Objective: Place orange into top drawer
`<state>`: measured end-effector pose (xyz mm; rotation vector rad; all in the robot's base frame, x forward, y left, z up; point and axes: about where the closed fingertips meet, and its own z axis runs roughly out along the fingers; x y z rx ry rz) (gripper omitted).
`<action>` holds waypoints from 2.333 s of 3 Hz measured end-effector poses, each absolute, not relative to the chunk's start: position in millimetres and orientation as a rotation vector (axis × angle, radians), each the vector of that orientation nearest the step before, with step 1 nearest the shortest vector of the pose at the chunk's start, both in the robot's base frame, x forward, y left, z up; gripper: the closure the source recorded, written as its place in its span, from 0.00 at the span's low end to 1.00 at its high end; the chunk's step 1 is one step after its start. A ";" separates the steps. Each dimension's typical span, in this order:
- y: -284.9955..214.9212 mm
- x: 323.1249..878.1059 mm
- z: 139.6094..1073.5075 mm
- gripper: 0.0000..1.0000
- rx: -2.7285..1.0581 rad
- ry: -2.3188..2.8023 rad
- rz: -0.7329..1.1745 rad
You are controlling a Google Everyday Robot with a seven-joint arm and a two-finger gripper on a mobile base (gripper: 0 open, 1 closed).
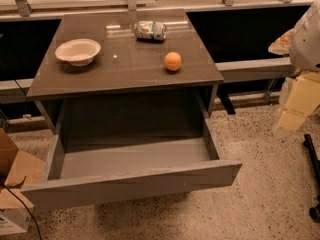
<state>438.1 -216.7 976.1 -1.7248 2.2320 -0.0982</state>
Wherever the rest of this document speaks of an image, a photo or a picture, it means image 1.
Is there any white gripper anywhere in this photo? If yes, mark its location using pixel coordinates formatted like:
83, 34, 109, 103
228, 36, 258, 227
268, 0, 320, 132

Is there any orange fruit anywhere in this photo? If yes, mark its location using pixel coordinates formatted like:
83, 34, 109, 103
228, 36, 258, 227
164, 52, 182, 72

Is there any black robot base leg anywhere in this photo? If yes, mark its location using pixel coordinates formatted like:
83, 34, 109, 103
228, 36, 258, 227
302, 133, 320, 223

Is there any grey cabinet with top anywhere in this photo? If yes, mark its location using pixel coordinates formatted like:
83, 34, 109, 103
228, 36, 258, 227
27, 9, 223, 129

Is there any open grey top drawer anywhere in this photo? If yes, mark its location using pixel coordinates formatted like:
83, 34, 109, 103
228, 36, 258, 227
22, 90, 241, 210

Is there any crushed soda can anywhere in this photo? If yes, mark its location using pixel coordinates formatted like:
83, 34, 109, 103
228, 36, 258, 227
134, 21, 166, 41

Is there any white paper bowl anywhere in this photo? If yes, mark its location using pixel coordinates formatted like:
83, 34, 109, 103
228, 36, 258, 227
55, 39, 101, 67

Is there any cardboard box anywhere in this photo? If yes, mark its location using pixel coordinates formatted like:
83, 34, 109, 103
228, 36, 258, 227
0, 129, 45, 236

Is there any grey window rail frame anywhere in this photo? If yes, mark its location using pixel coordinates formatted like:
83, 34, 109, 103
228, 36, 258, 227
0, 0, 320, 22

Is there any black cable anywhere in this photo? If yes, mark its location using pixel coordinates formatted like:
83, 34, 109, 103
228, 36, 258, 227
0, 180, 43, 240

